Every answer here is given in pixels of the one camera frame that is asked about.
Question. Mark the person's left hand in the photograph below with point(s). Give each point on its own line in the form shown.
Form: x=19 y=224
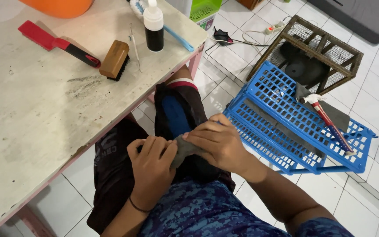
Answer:
x=150 y=174

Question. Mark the person's right hand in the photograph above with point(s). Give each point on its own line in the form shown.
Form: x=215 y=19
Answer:
x=224 y=148

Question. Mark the person's left fingers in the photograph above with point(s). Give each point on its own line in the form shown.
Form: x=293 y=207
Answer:
x=156 y=146

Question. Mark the grey abrasive cloth piece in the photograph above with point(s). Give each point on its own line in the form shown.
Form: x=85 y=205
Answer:
x=184 y=151

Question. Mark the black shoe with blue insole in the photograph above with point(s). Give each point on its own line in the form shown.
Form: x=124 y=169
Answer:
x=176 y=115

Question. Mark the person's dark shorts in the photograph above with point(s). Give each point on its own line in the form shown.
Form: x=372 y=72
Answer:
x=113 y=171

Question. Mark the black wristband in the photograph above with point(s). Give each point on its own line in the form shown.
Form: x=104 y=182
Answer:
x=137 y=207

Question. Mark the person's blue camouflage shirt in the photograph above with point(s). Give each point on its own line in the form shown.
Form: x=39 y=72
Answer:
x=202 y=214

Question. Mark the wooden brush with black bristles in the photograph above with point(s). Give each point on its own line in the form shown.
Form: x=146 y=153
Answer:
x=113 y=59

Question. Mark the thin metal pick tool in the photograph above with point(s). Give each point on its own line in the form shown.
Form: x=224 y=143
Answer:
x=135 y=46

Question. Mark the white bottle with black liquid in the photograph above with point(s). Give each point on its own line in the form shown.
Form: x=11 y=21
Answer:
x=153 y=29

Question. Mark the long grey sandpaper strip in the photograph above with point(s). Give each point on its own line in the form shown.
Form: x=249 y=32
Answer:
x=281 y=126

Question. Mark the blue plastic basket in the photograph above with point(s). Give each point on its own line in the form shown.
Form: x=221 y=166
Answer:
x=275 y=98

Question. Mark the green and white box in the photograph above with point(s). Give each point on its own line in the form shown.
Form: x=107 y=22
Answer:
x=204 y=11

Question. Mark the black round object in cage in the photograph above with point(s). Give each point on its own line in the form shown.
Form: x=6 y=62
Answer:
x=303 y=67

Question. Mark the white power strip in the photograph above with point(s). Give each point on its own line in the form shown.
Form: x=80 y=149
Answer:
x=274 y=27

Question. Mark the brown wooden furniture piece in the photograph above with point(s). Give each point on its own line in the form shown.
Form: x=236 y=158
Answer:
x=249 y=3

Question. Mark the orange plastic basin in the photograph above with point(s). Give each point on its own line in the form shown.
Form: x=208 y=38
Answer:
x=58 y=7

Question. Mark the grey sandpaper sheet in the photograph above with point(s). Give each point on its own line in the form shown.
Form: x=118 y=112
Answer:
x=337 y=115

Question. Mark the grey mattress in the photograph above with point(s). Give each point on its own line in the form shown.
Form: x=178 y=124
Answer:
x=364 y=16

